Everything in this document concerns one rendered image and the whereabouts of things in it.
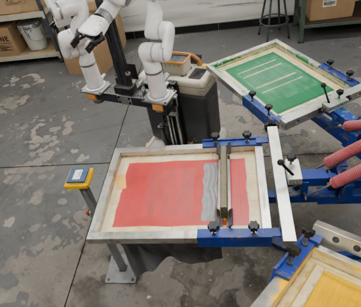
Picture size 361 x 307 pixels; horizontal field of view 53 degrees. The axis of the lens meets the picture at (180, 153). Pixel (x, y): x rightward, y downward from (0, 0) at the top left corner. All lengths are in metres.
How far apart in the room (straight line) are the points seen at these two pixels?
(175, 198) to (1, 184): 2.36
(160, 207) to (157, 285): 0.98
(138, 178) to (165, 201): 0.22
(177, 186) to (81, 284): 1.26
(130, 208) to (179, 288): 0.96
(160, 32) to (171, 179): 0.73
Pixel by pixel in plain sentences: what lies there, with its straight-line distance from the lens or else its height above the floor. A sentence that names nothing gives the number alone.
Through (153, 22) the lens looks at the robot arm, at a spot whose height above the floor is 1.53.
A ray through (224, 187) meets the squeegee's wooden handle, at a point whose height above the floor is 1.06.
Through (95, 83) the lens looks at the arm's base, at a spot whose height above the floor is 1.18.
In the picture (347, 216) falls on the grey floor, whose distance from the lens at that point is 2.91.
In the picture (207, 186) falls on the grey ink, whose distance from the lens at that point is 1.74.
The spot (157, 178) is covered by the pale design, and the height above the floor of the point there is 0.96.
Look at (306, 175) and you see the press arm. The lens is 1.68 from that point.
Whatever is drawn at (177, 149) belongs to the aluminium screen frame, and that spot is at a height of 0.99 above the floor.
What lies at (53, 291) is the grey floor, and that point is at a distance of 2.82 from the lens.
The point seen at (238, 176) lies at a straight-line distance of 1.78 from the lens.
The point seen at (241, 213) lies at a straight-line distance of 1.64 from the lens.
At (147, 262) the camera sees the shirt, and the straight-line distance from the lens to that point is 1.92.
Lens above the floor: 2.26
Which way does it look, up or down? 42 degrees down
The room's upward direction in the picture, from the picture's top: 11 degrees counter-clockwise
